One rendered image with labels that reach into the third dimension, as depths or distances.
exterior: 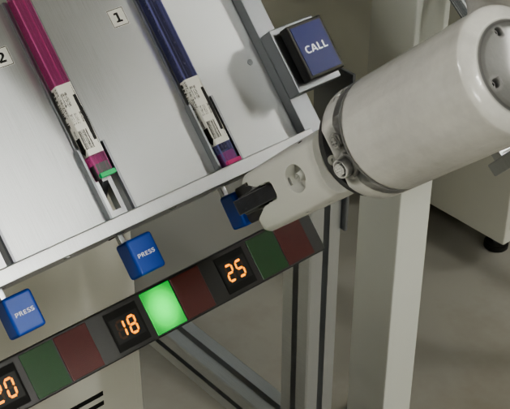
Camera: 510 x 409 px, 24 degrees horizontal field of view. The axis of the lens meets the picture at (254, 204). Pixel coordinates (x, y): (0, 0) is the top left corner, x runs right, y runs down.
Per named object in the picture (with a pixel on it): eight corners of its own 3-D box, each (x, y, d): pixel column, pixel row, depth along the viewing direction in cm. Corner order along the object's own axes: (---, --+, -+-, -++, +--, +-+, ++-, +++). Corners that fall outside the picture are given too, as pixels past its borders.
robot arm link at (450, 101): (405, 49, 84) (319, 105, 79) (532, -28, 73) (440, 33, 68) (467, 148, 84) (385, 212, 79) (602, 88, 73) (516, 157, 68)
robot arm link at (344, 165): (370, 210, 79) (345, 221, 81) (458, 164, 84) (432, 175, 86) (315, 97, 79) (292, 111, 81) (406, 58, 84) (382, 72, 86)
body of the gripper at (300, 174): (345, 214, 80) (264, 249, 90) (446, 162, 86) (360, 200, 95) (297, 115, 80) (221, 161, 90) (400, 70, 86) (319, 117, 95)
